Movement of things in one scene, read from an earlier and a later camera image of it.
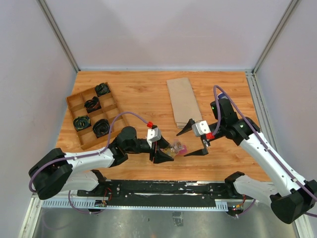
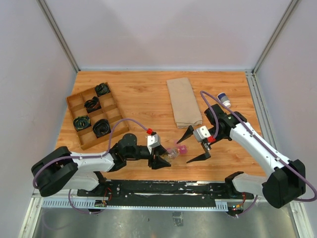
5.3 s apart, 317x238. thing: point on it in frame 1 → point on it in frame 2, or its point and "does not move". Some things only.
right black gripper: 187,128 → 204,155
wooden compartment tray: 95,115 does not move
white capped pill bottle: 221,95 does not move
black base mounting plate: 161,193 does not move
